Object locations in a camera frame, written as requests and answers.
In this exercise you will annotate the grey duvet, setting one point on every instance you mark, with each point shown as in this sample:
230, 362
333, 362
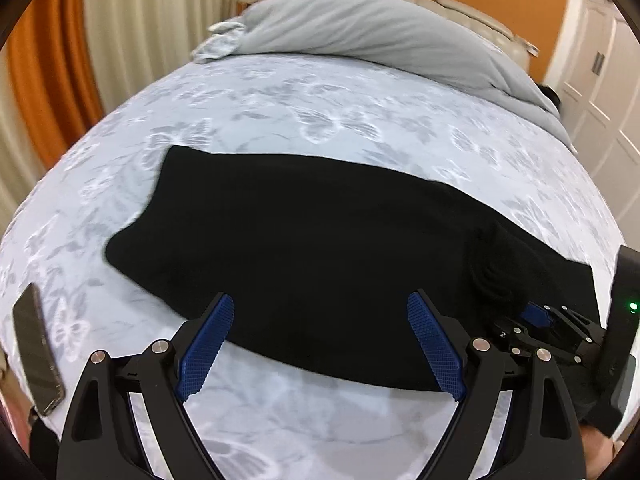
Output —
380, 35

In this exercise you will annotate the white curtain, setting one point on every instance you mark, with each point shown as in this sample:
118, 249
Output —
150, 20

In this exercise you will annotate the white wardrobe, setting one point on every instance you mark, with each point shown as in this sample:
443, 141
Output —
600, 90

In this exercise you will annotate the orange curtain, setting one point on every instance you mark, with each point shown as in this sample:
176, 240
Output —
45, 70

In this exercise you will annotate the black pants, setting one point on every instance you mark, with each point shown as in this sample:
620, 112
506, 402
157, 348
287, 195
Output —
300, 240

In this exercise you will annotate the butterfly print bed sheet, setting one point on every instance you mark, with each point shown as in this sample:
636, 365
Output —
310, 105

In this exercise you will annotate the small dark object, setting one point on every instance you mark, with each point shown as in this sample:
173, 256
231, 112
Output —
550, 96

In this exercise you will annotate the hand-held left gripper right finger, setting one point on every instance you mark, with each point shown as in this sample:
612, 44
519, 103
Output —
436, 346

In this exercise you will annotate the black smartphone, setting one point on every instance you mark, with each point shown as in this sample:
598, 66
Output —
37, 350

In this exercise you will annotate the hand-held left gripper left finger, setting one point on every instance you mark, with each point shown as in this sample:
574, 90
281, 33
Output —
205, 345

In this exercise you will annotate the beige leather headboard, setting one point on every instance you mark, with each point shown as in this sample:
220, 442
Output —
450, 7

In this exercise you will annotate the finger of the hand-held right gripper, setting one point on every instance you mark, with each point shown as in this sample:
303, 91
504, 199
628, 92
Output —
520, 338
536, 313

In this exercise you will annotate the person's right hand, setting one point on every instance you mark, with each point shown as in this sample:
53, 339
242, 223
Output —
600, 452

